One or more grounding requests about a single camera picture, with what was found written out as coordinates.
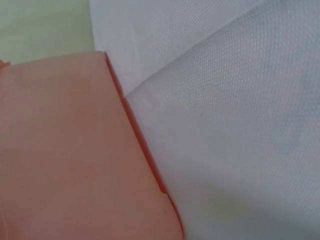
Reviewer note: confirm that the white woven cloth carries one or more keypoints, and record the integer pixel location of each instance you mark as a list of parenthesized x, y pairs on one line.
[(220, 120)]

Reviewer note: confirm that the pink plastic box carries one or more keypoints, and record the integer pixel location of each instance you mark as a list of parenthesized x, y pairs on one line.
[(70, 140)]

